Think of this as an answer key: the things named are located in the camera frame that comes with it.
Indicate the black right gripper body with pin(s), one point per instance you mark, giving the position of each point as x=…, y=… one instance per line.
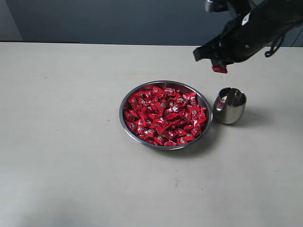
x=251, y=31

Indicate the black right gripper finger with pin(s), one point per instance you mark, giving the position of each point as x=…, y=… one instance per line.
x=210, y=50
x=220, y=63

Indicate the red candy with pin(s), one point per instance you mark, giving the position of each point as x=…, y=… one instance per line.
x=220, y=69

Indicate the stainless steel cup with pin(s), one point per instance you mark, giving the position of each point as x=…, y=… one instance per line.
x=229, y=105

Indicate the pile of red candies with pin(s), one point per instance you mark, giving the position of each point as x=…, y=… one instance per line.
x=165, y=117

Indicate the stainless steel bowl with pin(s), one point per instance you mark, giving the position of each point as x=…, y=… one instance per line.
x=200, y=99

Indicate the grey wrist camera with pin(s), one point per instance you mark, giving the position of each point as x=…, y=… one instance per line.
x=218, y=5

